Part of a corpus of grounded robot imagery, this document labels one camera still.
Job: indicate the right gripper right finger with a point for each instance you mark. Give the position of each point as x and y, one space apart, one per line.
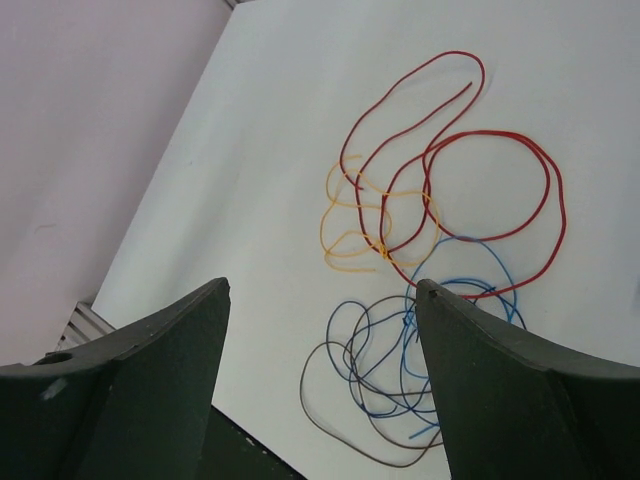
513 405

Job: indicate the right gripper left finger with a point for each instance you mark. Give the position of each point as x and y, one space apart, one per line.
133 404

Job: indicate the aluminium frame rail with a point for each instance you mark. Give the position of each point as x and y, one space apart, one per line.
84 326

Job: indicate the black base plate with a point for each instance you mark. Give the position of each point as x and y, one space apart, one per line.
230 453

